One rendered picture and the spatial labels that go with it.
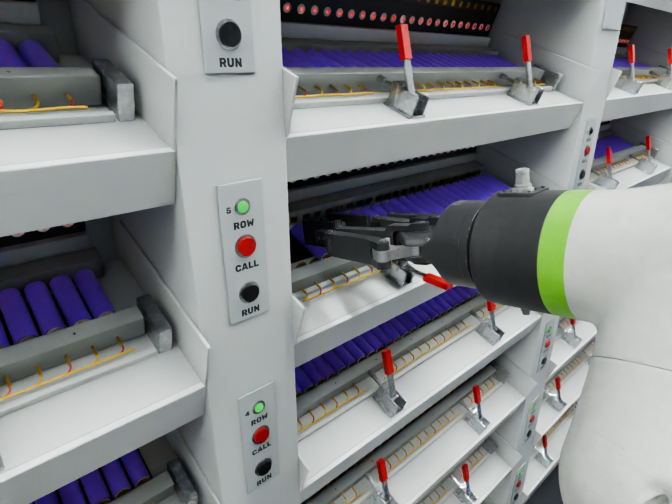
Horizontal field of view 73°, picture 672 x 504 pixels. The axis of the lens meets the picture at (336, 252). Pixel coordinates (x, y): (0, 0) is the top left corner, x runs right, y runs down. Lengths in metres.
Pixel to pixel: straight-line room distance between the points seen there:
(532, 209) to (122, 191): 0.28
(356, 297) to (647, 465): 0.34
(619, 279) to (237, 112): 0.28
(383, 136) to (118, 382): 0.33
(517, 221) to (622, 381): 0.12
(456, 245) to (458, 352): 0.46
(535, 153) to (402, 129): 0.47
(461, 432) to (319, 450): 0.41
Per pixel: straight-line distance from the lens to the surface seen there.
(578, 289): 0.33
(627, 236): 0.31
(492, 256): 0.35
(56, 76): 0.39
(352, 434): 0.65
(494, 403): 1.05
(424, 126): 0.52
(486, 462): 1.21
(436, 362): 0.78
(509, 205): 0.36
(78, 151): 0.34
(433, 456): 0.91
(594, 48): 0.89
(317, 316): 0.50
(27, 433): 0.42
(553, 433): 1.64
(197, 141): 0.35
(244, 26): 0.37
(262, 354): 0.44
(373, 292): 0.55
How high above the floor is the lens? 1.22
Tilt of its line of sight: 22 degrees down
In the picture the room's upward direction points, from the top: straight up
